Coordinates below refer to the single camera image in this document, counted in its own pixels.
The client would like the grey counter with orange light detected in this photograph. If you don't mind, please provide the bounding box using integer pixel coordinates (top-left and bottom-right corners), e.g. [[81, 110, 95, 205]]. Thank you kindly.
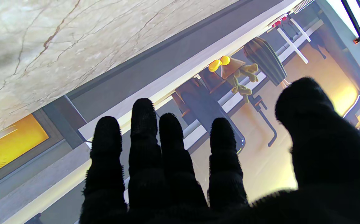
[[0, 95, 89, 224]]

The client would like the plate with red slices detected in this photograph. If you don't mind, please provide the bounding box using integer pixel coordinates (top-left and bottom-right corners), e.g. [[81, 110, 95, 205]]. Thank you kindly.
[[266, 14, 289, 31]]

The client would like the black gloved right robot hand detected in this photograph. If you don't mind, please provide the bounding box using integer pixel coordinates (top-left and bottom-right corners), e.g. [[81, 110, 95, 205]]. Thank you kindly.
[[79, 77, 360, 224]]

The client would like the cactus plant in bowl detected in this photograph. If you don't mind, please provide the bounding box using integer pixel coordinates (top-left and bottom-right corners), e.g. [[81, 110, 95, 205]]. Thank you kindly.
[[220, 56, 259, 103]]

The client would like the black kitchen faucet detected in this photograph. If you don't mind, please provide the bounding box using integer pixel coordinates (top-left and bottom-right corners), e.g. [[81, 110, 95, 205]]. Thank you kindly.
[[248, 95, 277, 147]]

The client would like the dark ribbed vase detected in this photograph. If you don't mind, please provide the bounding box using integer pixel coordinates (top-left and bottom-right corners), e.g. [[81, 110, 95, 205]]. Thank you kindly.
[[243, 37, 288, 86]]

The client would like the white leaning slat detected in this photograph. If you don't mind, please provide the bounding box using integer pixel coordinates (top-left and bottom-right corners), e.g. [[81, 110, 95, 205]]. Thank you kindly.
[[276, 27, 309, 64]]

